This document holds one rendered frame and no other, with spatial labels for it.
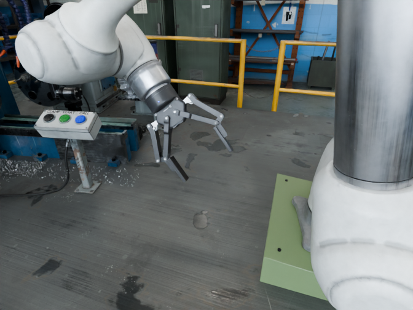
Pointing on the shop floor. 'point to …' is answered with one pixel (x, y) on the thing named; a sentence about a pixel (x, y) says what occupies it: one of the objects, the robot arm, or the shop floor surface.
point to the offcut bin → (322, 71)
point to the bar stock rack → (261, 37)
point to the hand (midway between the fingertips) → (205, 162)
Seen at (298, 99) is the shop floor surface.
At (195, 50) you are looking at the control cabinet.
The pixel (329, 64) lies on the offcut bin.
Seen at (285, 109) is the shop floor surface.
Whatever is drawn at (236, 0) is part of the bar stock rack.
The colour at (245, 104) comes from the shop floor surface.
